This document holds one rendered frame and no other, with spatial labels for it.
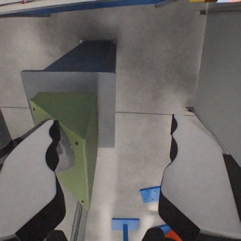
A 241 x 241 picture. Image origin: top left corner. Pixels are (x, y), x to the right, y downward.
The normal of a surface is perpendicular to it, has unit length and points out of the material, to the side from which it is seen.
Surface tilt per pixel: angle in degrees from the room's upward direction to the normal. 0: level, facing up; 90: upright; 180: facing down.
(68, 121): 90
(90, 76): 0
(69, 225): 90
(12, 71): 0
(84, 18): 0
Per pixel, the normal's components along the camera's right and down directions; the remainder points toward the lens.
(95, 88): 0.02, 0.51
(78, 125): 0.06, -0.86
